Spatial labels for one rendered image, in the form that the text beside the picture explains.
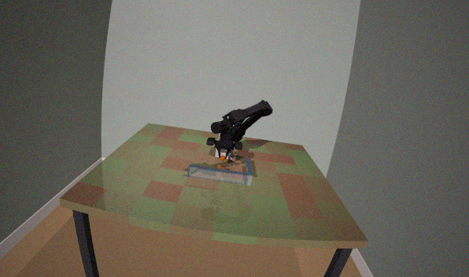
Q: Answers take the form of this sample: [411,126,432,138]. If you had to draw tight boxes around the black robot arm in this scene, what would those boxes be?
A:
[211,100,272,150]

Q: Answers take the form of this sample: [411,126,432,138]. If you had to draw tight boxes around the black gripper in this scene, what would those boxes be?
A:
[206,132,242,159]

